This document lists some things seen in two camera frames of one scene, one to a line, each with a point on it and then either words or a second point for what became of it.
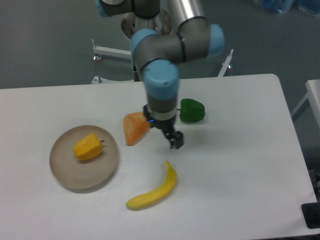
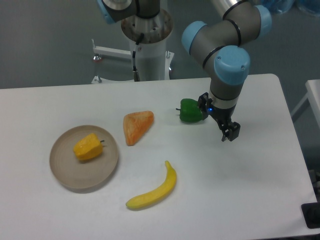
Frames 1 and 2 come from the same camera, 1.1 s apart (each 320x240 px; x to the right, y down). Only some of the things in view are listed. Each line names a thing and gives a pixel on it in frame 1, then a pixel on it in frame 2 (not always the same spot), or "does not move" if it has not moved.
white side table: x=313 y=94 does not move
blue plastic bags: x=312 y=7 does not move
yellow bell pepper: x=89 y=148 does not move
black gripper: x=176 y=138 → x=221 y=116
